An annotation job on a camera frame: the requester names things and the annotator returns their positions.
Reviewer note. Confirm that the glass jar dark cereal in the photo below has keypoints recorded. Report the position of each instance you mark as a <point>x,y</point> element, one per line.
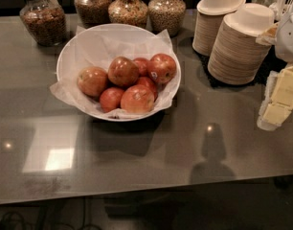
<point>92,12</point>

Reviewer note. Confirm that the red apple with sticker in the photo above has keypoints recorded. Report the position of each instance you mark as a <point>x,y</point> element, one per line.
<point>161,68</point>

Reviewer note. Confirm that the front stack paper bowls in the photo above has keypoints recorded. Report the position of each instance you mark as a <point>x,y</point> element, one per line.
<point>236,56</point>

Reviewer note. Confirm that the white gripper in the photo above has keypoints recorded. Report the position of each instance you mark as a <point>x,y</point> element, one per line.
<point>289,37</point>

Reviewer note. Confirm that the stack paper bowls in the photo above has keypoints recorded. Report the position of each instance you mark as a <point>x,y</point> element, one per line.
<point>210,14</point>
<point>236,56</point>

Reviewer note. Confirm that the black mat under bowls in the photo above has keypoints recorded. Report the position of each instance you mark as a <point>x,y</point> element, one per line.
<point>270,63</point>

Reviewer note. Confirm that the glass jar colourful cereal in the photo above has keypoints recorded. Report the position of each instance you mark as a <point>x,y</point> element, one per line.
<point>130,12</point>

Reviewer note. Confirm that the white bowl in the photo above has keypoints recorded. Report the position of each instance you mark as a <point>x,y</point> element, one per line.
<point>89,45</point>

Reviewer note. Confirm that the white paper bowl liner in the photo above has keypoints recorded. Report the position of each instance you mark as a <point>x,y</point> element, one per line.
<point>98,48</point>

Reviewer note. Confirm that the back stack paper bowls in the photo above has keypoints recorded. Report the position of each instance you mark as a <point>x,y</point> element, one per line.
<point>210,14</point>

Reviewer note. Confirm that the glass jar brown cereal left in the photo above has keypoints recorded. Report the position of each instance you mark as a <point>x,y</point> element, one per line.
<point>45,21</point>

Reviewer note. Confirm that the glass jar tan cereal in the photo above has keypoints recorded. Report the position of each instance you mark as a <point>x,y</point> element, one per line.
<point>166,15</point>

